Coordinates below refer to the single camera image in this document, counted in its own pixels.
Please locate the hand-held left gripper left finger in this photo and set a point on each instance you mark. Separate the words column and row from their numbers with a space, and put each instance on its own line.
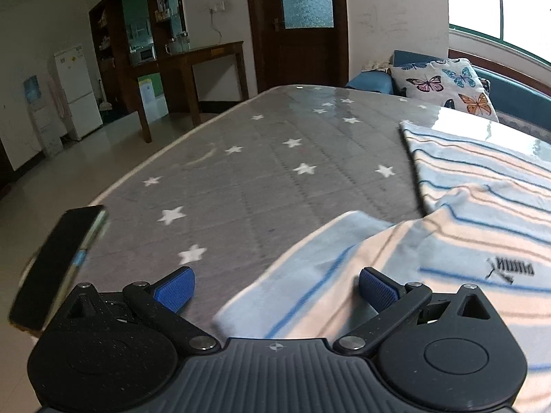
column 174, row 288

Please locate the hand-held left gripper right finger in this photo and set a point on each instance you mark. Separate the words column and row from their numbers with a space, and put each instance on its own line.
column 379, row 287

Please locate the blue striped pants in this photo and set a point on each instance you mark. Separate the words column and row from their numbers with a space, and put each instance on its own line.
column 473, row 232

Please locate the black smartphone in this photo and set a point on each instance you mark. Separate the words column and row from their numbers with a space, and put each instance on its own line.
column 51, row 271

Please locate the grey star tablecloth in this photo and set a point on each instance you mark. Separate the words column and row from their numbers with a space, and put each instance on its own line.
column 258, row 172

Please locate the green and white box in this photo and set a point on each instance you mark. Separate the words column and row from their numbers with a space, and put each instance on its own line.
column 150, row 94

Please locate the broom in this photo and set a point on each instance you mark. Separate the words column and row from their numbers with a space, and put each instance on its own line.
column 104, row 102

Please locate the butterfly print pillow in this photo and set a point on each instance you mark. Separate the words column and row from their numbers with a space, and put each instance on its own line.
column 443, row 86

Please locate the water dispenser with blue bottle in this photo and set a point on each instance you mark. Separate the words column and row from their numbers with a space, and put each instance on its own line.
column 43, row 120

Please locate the white refrigerator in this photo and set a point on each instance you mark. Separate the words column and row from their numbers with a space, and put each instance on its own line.
column 77, row 94

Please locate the dark patterned cushion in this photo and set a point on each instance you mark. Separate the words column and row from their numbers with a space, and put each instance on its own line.
column 484, row 85

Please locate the white microwave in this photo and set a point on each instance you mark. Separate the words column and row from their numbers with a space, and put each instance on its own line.
column 144, row 54

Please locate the blue sofa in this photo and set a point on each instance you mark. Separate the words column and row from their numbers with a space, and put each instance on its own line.
column 512, row 90

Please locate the dark wooden side table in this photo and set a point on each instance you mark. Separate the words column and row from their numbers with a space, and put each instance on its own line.
column 206, row 51

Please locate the glass jar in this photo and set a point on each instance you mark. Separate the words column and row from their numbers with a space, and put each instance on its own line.
column 172, row 44
column 184, row 42

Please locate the wooden door with glass pane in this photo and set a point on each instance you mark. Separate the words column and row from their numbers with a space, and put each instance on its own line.
column 301, row 51

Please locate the dark wooden cabinet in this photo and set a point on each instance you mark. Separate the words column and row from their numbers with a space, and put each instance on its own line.
column 112, row 30

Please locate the white wall socket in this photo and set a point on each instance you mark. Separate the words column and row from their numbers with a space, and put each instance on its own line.
column 217, row 7

